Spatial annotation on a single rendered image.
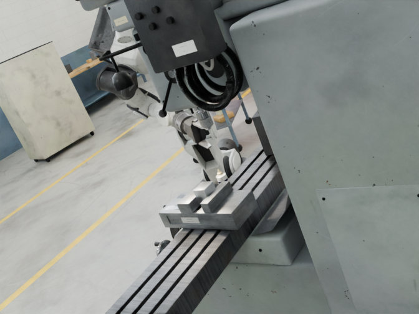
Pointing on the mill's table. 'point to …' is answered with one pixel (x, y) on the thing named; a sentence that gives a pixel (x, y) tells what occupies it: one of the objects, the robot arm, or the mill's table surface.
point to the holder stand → (262, 134)
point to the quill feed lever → (169, 89)
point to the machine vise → (212, 210)
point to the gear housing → (120, 15)
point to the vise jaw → (189, 202)
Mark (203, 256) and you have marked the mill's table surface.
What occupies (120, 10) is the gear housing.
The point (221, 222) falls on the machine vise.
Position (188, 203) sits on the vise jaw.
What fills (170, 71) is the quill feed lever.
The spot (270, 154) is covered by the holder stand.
